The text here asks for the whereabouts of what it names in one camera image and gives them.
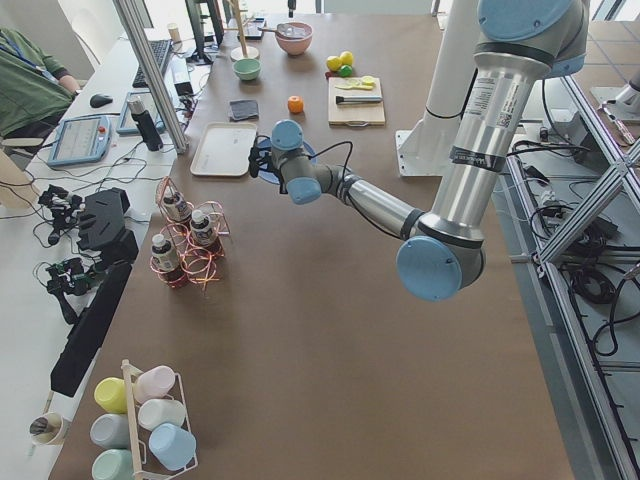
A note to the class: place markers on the yellow cup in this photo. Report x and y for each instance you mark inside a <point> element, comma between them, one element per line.
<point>110,395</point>

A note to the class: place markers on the pink cup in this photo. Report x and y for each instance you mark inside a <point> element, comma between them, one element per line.
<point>154,383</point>

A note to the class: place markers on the yellow plastic knife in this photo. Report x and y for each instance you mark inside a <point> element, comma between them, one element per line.
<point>363,88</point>

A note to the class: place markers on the tea bottle white cap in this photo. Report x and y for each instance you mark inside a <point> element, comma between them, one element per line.
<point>165,261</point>

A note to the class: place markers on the white cup rack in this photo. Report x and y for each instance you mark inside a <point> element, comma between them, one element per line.
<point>145,464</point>

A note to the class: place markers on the mint green bowl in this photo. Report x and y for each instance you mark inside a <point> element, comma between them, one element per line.
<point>247,69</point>

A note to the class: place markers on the blue plate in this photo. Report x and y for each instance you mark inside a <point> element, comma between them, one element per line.
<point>310,150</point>

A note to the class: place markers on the orange fruit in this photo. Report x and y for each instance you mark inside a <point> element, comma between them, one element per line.
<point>295,104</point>

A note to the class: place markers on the blue teach pendant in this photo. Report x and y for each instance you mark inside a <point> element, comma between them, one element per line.
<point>125,125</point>
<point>80,140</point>

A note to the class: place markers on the yellow lemon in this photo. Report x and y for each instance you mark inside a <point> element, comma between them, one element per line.
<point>346,58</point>
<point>333,63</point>

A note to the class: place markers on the green lime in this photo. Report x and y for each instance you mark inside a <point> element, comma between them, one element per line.
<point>345,71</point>

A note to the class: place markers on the pile of clear ice cubes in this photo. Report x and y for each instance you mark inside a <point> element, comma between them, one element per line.
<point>291,31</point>

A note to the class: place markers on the steel muddler black tip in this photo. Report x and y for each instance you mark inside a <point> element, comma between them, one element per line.
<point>357,100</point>

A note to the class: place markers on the cream rabbit tray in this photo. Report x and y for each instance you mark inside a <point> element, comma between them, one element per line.
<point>224,149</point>

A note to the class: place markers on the pink bowl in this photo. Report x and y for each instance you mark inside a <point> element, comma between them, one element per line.
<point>295,47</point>

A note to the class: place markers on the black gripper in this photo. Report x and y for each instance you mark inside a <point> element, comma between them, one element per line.
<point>270,171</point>

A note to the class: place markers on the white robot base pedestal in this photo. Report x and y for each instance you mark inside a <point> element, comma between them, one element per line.
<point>424,150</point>

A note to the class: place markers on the bamboo cutting board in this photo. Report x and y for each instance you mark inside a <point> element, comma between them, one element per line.
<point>354,115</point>

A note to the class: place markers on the metal ice scoop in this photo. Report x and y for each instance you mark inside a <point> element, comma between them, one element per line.
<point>272,30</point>

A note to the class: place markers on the black computer mouse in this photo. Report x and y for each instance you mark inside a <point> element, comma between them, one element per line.
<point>100,100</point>

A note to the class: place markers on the black keyboard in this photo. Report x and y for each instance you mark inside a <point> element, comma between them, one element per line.
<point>161,53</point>

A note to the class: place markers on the light blue cup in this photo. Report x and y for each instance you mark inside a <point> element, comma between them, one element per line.
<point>173,446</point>

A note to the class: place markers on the grey folded cloth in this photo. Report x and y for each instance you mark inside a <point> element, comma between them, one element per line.
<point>243,109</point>

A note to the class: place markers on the person in green shirt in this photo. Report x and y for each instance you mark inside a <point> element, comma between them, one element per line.
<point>36,89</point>

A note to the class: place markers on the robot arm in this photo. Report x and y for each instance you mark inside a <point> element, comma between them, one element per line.
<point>520,43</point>

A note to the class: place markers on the copper wire bottle rack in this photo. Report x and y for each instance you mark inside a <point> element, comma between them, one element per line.
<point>189,246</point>

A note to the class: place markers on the black thermos bottle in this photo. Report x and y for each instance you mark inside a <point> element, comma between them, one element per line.
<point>145,124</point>

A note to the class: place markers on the wooden cup stand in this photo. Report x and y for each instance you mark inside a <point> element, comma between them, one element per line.
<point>235,26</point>

